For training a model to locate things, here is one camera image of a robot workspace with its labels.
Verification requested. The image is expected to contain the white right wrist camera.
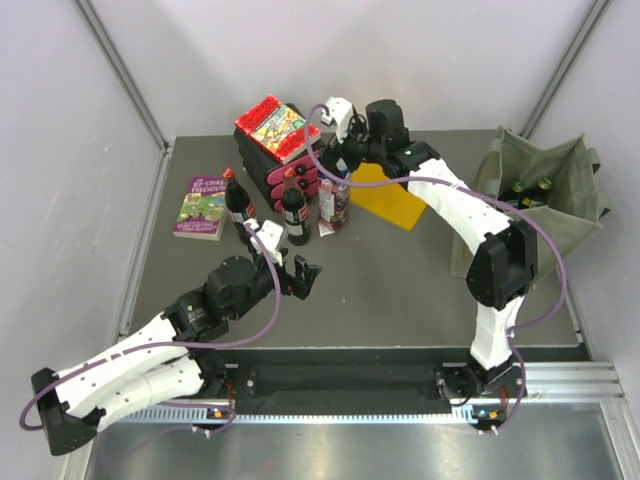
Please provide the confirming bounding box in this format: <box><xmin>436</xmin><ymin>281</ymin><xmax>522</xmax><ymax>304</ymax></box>
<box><xmin>320</xmin><ymin>97</ymin><xmax>354</xmax><ymax>143</ymax></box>

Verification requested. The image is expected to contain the red treehouse book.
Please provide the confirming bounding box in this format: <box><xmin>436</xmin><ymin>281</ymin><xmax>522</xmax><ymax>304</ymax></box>
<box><xmin>235</xmin><ymin>95</ymin><xmax>306</xmax><ymax>165</ymax></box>

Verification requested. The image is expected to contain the purple cable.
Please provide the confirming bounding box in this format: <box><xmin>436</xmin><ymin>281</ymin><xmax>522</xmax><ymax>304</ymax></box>
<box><xmin>304</xmin><ymin>103</ymin><xmax>569</xmax><ymax>432</ymax></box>
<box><xmin>18</xmin><ymin>234</ymin><xmax>284</xmax><ymax>441</ymax></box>

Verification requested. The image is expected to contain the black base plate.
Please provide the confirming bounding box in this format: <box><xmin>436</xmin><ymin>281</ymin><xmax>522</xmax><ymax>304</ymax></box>
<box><xmin>199</xmin><ymin>347</ymin><xmax>586</xmax><ymax>414</ymax></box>

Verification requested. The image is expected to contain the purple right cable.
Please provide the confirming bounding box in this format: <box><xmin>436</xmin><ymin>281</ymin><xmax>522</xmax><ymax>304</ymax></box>
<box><xmin>304</xmin><ymin>103</ymin><xmax>569</xmax><ymax>432</ymax></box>

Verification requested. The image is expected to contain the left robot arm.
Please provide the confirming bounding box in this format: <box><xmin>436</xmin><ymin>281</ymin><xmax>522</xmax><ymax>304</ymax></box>
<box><xmin>31</xmin><ymin>255</ymin><xmax>321</xmax><ymax>456</ymax></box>

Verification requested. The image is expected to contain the yellow plastic folder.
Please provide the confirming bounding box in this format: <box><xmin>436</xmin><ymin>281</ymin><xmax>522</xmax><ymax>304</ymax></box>
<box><xmin>350</xmin><ymin>184</ymin><xmax>427</xmax><ymax>231</ymax></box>

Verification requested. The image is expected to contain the green perrier bottle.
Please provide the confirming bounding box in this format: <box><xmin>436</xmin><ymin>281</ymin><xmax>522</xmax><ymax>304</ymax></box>
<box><xmin>529</xmin><ymin>177</ymin><xmax>553</xmax><ymax>208</ymax></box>
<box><xmin>505</xmin><ymin>180</ymin><xmax>525</xmax><ymax>210</ymax></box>

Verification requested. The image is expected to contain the aluminium frame post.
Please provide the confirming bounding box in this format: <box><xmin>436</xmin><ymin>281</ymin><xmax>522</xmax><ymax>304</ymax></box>
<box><xmin>71</xmin><ymin>0</ymin><xmax>170</xmax><ymax>153</ymax></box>
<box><xmin>520</xmin><ymin>0</ymin><xmax>613</xmax><ymax>139</ymax></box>

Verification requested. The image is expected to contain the cola bottle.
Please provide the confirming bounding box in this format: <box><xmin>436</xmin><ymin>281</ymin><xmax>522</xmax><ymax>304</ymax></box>
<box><xmin>281</xmin><ymin>167</ymin><xmax>311</xmax><ymax>246</ymax></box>
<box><xmin>222</xmin><ymin>168</ymin><xmax>257</xmax><ymax>245</ymax></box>

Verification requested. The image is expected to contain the green canvas bag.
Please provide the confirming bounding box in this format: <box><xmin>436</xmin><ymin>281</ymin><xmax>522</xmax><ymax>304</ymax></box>
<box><xmin>471</xmin><ymin>127</ymin><xmax>610</xmax><ymax>257</ymax></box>

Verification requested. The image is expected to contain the aluminium front rail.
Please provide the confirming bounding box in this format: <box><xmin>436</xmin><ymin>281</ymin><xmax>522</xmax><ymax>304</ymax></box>
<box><xmin>524</xmin><ymin>362</ymin><xmax>626</xmax><ymax>404</ymax></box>

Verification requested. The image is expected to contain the aluminium frame post left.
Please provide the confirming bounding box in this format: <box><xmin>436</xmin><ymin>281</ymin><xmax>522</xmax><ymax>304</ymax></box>
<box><xmin>71</xmin><ymin>0</ymin><xmax>170</xmax><ymax>153</ymax></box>

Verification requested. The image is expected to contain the purple treehouse book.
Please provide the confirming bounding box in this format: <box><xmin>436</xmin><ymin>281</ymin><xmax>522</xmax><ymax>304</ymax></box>
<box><xmin>173</xmin><ymin>176</ymin><xmax>227</xmax><ymax>241</ymax></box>

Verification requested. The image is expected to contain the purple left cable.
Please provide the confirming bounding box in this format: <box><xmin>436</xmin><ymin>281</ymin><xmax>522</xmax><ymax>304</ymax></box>
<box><xmin>18</xmin><ymin>234</ymin><xmax>284</xmax><ymax>441</ymax></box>

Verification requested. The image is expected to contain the black pink drawer unit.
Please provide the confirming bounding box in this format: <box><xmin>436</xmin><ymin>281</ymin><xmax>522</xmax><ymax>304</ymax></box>
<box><xmin>233</xmin><ymin>128</ymin><xmax>319</xmax><ymax>212</ymax></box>

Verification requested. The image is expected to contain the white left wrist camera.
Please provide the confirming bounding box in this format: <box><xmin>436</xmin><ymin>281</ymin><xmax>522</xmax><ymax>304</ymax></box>
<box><xmin>243</xmin><ymin>219</ymin><xmax>284</xmax><ymax>266</ymax></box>

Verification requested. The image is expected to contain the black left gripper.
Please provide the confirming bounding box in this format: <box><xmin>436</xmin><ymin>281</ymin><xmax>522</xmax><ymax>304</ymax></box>
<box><xmin>229</xmin><ymin>233</ymin><xmax>320</xmax><ymax>321</ymax></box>

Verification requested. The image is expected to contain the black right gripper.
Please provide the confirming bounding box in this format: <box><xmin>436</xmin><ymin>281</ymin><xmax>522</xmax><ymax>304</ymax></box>
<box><xmin>316</xmin><ymin>116</ymin><xmax>385</xmax><ymax>187</ymax></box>

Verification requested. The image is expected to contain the slotted cable duct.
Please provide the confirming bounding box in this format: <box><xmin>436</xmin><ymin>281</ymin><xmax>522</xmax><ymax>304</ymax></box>
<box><xmin>114</xmin><ymin>402</ymin><xmax>501</xmax><ymax>425</ymax></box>

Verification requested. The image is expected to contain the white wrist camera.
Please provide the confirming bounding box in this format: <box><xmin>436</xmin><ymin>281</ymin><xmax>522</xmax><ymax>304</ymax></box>
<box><xmin>243</xmin><ymin>219</ymin><xmax>284</xmax><ymax>266</ymax></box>
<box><xmin>320</xmin><ymin>97</ymin><xmax>354</xmax><ymax>143</ymax></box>

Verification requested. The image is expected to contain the grape juice carton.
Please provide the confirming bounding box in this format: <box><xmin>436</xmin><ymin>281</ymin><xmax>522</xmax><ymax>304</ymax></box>
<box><xmin>318</xmin><ymin>174</ymin><xmax>351</xmax><ymax>237</ymax></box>

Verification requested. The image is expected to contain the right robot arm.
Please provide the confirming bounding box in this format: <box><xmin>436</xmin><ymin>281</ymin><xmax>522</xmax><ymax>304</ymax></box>
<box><xmin>320</xmin><ymin>97</ymin><xmax>537</xmax><ymax>399</ymax></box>

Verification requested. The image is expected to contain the aluminium frame post right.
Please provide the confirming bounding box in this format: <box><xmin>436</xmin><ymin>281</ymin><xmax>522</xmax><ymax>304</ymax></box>
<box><xmin>520</xmin><ymin>0</ymin><xmax>613</xmax><ymax>139</ymax></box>

